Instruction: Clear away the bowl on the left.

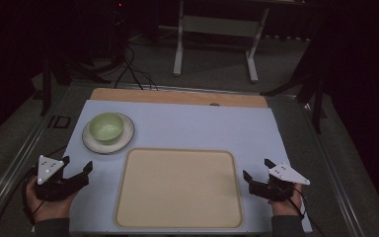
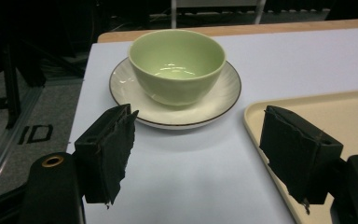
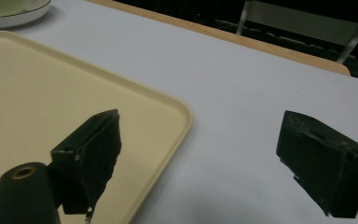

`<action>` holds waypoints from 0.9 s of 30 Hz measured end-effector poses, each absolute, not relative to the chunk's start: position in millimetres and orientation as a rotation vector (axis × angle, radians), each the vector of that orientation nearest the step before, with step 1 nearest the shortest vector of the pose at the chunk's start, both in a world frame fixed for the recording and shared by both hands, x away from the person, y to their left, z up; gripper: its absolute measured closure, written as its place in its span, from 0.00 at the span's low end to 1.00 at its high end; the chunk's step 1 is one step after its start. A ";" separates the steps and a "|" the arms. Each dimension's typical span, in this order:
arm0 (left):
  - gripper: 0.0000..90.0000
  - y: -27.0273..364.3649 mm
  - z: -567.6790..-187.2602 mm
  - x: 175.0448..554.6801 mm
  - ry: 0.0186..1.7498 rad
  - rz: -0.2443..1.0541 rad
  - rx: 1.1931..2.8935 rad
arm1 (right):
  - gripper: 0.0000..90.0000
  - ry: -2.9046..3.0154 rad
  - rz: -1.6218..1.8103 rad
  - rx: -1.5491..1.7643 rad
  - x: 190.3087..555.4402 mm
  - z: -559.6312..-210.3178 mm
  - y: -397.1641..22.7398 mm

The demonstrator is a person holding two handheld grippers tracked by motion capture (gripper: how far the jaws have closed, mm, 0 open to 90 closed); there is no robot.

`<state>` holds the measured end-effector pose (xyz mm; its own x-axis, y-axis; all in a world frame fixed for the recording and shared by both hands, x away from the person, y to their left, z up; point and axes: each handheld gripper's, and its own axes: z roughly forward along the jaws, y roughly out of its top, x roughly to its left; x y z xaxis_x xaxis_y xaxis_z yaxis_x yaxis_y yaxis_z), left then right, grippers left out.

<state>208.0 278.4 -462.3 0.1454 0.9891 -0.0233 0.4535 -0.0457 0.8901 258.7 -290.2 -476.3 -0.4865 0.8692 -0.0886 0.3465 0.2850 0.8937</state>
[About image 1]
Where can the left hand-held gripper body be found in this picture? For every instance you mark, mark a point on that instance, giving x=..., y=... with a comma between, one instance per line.
x=59, y=189

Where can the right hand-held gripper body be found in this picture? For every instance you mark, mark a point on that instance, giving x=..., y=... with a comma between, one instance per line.
x=273, y=190

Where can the person's left hand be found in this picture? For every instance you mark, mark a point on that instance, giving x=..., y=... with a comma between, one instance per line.
x=51, y=209

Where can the person's right hand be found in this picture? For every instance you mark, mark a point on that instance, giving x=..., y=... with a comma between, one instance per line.
x=286, y=208

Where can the white plate with dark rim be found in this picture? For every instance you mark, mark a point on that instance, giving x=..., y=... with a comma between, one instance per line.
x=92, y=143

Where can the light green bowl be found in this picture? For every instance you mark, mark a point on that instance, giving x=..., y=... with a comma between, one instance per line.
x=106, y=126

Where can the beige tray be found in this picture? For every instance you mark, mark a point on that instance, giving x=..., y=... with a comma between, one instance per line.
x=179, y=187

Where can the light blue table mat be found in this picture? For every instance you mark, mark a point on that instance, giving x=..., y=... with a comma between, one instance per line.
x=190, y=125

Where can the black stand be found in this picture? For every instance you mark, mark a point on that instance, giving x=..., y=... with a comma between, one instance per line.
x=316, y=102

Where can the black floor bracket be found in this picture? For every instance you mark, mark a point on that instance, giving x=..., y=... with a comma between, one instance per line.
x=59, y=122

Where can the metal floor rail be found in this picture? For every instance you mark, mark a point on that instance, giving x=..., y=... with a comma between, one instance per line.
x=335, y=177
x=16, y=164

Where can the white metal table frame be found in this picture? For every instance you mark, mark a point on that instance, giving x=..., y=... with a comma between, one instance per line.
x=217, y=26

